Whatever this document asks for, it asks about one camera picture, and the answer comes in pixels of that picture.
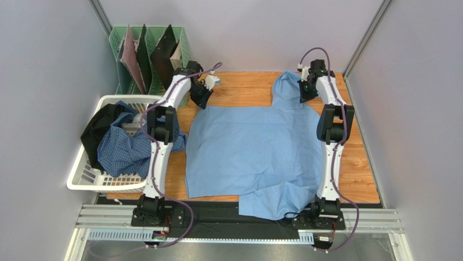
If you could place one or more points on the dark green board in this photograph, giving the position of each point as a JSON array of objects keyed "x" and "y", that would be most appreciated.
[{"x": 143, "y": 61}]

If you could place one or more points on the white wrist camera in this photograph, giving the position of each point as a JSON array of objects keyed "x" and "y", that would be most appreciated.
[
  {"x": 304, "y": 70},
  {"x": 211, "y": 80}
]

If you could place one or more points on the black board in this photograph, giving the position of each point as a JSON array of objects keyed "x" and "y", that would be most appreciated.
[{"x": 161, "y": 56}]

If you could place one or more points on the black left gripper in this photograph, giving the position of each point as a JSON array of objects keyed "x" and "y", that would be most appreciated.
[{"x": 202, "y": 101}]

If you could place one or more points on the black garment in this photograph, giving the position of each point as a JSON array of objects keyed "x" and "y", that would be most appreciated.
[{"x": 96, "y": 129}]

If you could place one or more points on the corner aluminium profile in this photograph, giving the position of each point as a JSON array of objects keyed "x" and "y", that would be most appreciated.
[
  {"x": 101, "y": 15},
  {"x": 368, "y": 35}
]

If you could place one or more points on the left corner aluminium profile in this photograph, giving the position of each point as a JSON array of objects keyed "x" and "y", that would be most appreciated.
[{"x": 101, "y": 15}]

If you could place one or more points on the pink board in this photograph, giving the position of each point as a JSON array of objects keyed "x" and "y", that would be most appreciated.
[{"x": 130, "y": 60}]

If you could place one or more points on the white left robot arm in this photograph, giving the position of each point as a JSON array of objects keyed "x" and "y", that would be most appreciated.
[{"x": 162, "y": 129}]

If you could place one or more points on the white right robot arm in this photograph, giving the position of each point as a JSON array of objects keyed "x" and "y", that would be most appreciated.
[{"x": 333, "y": 130}]

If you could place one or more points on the white plastic laundry basket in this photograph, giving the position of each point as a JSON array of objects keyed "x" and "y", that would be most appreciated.
[{"x": 83, "y": 177}]

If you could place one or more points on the right corner aluminium profile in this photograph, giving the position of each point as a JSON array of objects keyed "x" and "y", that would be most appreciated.
[{"x": 368, "y": 35}]

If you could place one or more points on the beige board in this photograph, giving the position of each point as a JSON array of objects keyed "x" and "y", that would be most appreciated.
[{"x": 175, "y": 57}]

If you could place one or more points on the green plastic file rack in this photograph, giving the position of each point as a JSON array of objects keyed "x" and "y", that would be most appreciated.
[{"x": 152, "y": 37}]

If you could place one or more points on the light blue long sleeve shirt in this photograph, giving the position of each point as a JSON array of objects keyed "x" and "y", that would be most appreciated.
[{"x": 269, "y": 157}]

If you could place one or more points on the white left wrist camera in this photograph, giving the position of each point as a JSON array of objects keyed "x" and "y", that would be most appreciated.
[{"x": 211, "y": 80}]

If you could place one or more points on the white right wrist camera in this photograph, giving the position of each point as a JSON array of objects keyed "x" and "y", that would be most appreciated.
[{"x": 304, "y": 70}]

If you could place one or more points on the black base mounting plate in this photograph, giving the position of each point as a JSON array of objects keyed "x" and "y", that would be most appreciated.
[{"x": 221, "y": 220}]

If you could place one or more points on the aluminium frame rail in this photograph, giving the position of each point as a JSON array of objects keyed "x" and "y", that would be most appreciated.
[{"x": 112, "y": 222}]

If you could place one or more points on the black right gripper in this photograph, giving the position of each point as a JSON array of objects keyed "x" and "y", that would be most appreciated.
[{"x": 308, "y": 91}]

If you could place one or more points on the blue checkered shirt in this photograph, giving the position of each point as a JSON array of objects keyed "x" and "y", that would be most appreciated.
[{"x": 120, "y": 153}]

